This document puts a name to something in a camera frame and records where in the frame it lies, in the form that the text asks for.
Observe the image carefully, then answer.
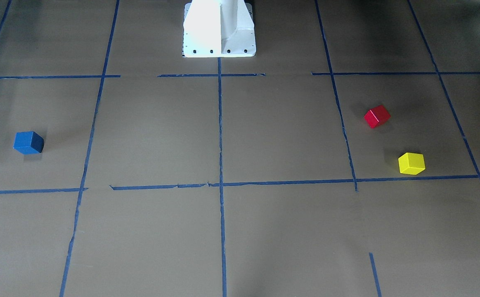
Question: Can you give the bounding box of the red wooden cube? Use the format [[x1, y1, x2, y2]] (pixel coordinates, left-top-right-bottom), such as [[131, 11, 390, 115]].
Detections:
[[364, 104, 391, 129]]

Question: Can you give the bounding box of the yellow wooden cube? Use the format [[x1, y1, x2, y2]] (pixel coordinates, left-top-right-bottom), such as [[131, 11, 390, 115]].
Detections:
[[398, 152, 426, 175]]

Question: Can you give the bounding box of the blue wooden cube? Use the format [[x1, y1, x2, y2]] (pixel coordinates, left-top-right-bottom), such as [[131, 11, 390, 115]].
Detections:
[[13, 130, 44, 155]]

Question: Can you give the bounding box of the white camera mast post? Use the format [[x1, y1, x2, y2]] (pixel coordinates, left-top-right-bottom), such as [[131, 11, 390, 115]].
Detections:
[[182, 0, 257, 58]]

